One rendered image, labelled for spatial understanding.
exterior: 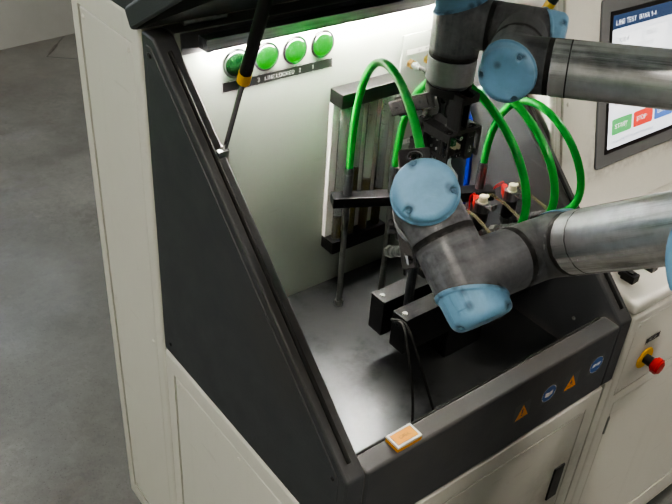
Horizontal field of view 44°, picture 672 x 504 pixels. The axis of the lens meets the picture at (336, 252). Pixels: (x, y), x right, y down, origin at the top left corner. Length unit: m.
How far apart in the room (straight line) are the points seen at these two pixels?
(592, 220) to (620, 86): 0.25
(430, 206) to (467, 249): 0.06
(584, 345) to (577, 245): 0.67
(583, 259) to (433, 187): 0.18
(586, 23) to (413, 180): 0.86
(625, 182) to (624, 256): 1.03
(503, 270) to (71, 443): 1.91
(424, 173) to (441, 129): 0.40
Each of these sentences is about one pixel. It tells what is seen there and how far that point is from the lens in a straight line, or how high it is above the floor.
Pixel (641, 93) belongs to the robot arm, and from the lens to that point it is 1.12.
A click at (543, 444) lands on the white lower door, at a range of 1.71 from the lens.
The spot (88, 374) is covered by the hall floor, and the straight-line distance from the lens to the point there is 2.85.
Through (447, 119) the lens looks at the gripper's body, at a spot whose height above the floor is 1.37.
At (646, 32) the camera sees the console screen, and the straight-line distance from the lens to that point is 1.86.
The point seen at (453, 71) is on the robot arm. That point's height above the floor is 1.45.
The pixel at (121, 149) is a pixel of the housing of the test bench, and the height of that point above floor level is 1.19.
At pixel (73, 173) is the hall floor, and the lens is 3.94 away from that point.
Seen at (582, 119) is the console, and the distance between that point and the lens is 1.74.
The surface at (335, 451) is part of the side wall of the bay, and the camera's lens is 1.26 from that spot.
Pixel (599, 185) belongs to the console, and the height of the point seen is 1.07.
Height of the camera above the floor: 1.93
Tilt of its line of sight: 35 degrees down
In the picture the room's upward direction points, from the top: 4 degrees clockwise
